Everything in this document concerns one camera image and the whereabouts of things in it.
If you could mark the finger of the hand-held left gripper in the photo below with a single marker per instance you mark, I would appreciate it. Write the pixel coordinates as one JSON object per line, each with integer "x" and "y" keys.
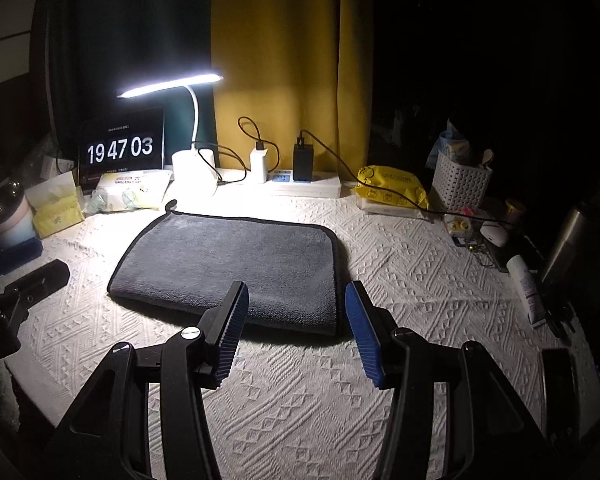
{"x": 40, "y": 277}

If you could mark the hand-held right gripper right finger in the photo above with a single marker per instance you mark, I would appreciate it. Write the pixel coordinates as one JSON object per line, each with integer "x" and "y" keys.
{"x": 362, "y": 332}

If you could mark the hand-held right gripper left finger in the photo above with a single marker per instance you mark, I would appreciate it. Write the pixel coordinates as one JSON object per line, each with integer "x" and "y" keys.
{"x": 228, "y": 332}

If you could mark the grey towel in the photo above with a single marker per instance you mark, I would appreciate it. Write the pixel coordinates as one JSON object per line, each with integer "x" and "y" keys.
{"x": 230, "y": 265}

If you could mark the dark blue box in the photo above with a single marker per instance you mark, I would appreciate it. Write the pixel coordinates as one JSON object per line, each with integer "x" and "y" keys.
{"x": 20, "y": 255}

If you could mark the yellow tissue pack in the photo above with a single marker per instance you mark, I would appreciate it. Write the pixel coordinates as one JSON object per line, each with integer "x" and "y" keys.
{"x": 55, "y": 210}

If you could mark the white textured tablecloth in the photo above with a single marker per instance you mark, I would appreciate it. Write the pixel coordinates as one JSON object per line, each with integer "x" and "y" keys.
{"x": 305, "y": 410}

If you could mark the white green tissue pack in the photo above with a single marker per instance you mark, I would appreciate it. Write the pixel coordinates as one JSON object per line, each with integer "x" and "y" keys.
{"x": 130, "y": 192}

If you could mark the clear case with yellow items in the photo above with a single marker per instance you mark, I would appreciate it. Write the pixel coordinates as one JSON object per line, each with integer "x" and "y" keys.
{"x": 460, "y": 225}

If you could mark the yellow wet wipes pack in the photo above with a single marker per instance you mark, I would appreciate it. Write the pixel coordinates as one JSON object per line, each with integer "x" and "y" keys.
{"x": 387, "y": 185}

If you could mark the tablet with clock display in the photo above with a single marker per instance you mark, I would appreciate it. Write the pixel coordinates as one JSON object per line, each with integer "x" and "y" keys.
{"x": 122, "y": 147}

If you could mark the white power strip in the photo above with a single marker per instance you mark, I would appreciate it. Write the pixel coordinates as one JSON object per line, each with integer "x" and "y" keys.
{"x": 305, "y": 186}

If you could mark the small white device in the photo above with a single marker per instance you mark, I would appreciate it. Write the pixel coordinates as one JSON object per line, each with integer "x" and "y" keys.
{"x": 494, "y": 234}

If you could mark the white desk lamp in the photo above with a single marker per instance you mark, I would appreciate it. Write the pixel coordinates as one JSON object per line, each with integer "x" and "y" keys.
{"x": 192, "y": 167}

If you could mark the white tube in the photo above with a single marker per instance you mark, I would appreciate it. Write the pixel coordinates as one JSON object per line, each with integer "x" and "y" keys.
{"x": 526, "y": 290}

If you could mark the white charger plug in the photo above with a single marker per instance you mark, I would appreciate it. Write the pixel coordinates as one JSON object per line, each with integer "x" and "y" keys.
{"x": 259, "y": 165}

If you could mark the black charger plug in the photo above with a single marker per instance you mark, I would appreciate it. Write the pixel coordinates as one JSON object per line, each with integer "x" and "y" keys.
{"x": 303, "y": 162}

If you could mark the white plastic basket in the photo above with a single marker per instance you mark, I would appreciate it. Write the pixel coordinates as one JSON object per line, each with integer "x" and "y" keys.
{"x": 460, "y": 180}

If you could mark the small yellow jar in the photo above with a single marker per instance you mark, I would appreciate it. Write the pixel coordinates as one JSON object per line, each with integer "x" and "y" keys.
{"x": 514, "y": 209}

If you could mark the black phone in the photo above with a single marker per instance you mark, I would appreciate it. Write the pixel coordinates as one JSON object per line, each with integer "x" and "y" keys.
{"x": 560, "y": 390}

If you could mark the metal thermos bottle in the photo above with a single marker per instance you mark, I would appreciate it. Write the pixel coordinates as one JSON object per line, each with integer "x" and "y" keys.
{"x": 565, "y": 245}

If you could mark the dark green curtain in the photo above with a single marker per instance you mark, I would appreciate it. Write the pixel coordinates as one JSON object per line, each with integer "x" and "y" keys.
{"x": 130, "y": 25}

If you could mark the yellow curtain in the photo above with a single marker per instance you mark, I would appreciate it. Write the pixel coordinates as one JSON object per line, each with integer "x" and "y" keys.
{"x": 290, "y": 60}

